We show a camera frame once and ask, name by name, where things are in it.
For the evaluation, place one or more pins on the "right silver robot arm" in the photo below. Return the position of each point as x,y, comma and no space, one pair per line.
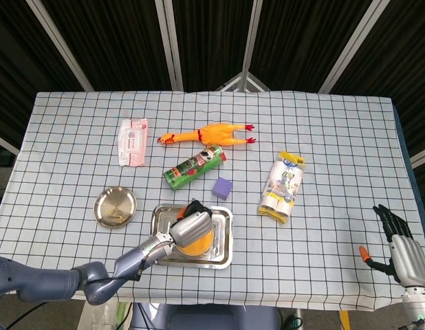
417,306

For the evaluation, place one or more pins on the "metal screen foot frame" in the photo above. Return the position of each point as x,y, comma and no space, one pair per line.
245,80

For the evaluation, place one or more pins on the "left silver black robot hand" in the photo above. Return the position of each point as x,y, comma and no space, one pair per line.
192,228

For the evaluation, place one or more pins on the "round steel plate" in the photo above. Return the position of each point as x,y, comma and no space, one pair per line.
115,207

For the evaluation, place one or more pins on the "yellow strip under table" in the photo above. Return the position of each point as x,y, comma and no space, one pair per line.
344,321

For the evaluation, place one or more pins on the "pink wet wipes pack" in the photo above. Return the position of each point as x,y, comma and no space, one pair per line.
132,141

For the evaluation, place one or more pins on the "purple foam cube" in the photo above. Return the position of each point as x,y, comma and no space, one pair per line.
222,189

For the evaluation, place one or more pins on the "yellow rubber chicken toy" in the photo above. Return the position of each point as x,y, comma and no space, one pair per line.
212,134

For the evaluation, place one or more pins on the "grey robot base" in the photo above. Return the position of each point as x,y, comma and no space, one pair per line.
205,318

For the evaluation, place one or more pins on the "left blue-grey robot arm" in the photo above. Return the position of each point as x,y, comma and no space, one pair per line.
44,283

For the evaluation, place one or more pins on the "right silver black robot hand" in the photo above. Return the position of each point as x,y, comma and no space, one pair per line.
408,259

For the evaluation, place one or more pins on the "rectangular steel tray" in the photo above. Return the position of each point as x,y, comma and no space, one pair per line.
223,240

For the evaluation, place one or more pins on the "green Pringles can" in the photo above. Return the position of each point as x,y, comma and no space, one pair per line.
193,168

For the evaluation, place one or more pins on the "black folding screen partition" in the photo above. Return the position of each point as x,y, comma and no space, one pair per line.
123,41

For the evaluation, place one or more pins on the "bowl of orange powder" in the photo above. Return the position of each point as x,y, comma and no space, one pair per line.
198,247

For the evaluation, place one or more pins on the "blue checkered tablecloth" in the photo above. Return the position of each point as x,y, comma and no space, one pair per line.
319,137

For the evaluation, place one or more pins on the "yellow white roll bag pack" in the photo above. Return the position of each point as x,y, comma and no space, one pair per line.
282,185

